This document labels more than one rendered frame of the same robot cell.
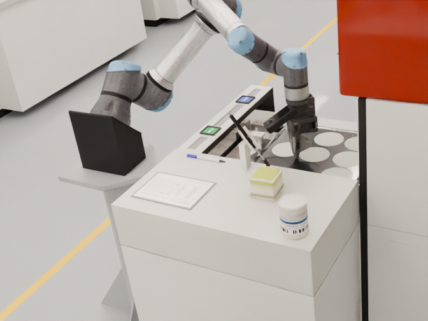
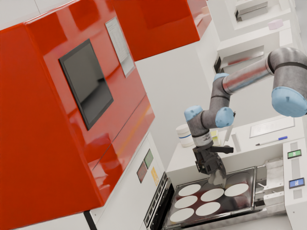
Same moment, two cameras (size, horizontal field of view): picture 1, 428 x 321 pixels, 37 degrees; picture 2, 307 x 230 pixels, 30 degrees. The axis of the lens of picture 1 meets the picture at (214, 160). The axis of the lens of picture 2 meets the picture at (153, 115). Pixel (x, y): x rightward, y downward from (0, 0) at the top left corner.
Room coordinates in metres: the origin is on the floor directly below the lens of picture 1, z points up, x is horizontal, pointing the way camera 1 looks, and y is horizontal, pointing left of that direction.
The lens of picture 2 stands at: (3.87, -1.04, 1.86)
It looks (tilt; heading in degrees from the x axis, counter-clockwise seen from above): 15 degrees down; 164
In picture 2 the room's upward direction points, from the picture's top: 21 degrees counter-clockwise
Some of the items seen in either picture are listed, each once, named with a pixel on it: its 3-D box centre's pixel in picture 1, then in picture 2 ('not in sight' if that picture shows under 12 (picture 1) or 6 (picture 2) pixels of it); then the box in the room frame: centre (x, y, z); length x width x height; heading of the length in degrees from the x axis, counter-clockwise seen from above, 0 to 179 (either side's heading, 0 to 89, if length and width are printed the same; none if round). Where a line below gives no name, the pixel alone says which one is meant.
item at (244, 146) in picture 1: (249, 148); (230, 137); (1.70, -0.11, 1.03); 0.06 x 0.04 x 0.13; 56
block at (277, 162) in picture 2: not in sight; (275, 162); (1.84, -0.01, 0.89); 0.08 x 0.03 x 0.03; 56
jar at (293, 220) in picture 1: (293, 216); (185, 135); (1.34, -0.18, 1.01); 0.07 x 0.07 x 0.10
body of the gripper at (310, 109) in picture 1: (300, 114); (207, 157); (1.83, -0.29, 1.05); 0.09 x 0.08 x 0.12; 98
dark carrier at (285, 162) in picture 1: (316, 154); (210, 196); (1.84, -0.34, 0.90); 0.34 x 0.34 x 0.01; 56
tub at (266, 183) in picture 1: (266, 183); (211, 141); (1.54, -0.14, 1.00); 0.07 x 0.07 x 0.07; 60
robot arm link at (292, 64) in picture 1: (294, 67); (197, 120); (1.84, -0.28, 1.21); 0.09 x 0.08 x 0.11; 33
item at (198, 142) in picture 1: (230, 133); (300, 184); (2.10, -0.07, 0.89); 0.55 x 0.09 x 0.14; 146
